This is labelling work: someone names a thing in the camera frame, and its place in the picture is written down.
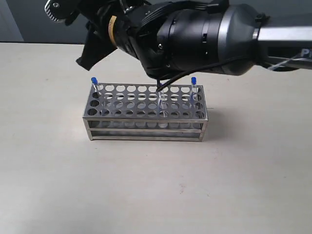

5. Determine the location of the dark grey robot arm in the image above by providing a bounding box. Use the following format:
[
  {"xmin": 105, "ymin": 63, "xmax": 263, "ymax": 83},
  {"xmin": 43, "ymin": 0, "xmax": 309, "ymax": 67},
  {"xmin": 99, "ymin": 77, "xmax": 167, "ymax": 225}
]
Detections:
[{"xmin": 77, "ymin": 0, "xmax": 312, "ymax": 80}]

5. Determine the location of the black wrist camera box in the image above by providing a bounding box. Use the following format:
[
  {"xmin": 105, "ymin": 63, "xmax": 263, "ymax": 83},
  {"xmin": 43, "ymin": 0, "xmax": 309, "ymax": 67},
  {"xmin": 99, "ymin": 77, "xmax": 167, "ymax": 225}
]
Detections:
[{"xmin": 44, "ymin": 0, "xmax": 88, "ymax": 26}]

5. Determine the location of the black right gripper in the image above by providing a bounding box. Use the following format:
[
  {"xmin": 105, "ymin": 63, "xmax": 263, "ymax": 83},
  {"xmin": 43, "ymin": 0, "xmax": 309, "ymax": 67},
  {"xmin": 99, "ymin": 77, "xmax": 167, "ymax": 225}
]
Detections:
[{"xmin": 76, "ymin": 0, "xmax": 161, "ymax": 71}]

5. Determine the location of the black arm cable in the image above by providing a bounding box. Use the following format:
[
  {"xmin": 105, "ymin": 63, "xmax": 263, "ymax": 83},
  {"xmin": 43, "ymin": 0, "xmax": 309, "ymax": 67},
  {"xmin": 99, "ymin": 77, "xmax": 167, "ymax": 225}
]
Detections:
[{"xmin": 119, "ymin": 0, "xmax": 312, "ymax": 92}]

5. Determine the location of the blue-capped tube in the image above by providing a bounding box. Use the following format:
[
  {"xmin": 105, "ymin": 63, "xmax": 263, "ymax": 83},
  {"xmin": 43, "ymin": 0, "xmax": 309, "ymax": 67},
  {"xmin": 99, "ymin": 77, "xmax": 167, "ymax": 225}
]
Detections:
[
  {"xmin": 91, "ymin": 77, "xmax": 99, "ymax": 93},
  {"xmin": 158, "ymin": 90, "xmax": 168, "ymax": 118},
  {"xmin": 191, "ymin": 77, "xmax": 198, "ymax": 101}
]

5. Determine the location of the steel test tube rack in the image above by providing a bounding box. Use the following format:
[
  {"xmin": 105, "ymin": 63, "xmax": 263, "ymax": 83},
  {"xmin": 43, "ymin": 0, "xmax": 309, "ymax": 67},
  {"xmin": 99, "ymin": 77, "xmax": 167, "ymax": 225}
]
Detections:
[{"xmin": 82, "ymin": 83, "xmax": 209, "ymax": 141}]

